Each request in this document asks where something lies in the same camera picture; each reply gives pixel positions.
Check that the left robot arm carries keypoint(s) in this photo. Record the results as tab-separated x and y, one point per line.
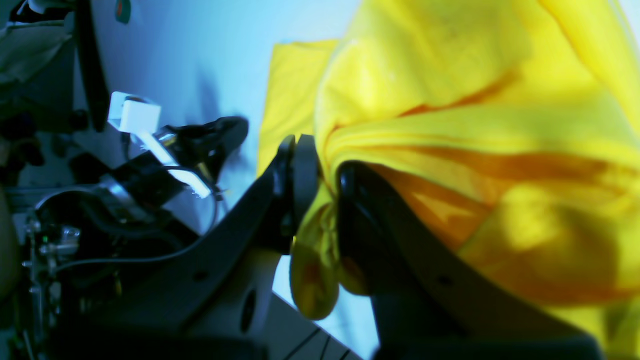
149	256

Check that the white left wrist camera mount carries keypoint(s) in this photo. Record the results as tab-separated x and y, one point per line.
140	118

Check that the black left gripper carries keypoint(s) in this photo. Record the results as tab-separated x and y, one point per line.
267	216

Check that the yellow-orange T-shirt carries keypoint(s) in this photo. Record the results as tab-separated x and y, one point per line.
510	128

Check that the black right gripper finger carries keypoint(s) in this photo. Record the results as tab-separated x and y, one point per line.
428	304

